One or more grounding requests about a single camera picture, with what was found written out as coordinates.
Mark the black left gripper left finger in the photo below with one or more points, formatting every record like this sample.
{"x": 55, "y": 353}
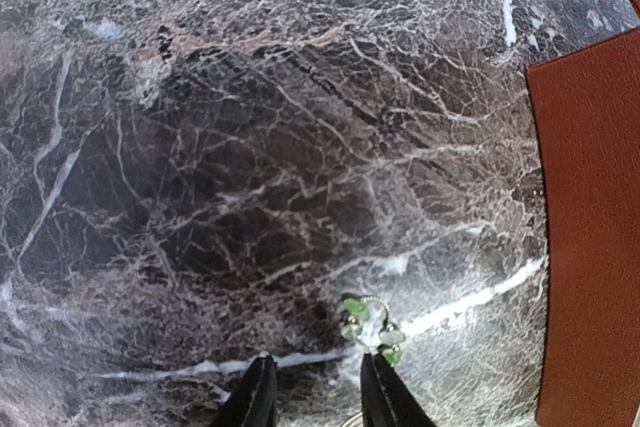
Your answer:
{"x": 253, "y": 402}

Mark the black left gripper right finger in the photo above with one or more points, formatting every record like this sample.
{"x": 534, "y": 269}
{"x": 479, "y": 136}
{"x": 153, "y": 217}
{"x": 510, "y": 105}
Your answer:
{"x": 385, "y": 399}

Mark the red jewelry box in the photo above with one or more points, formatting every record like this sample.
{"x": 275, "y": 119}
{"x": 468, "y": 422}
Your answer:
{"x": 586, "y": 108}

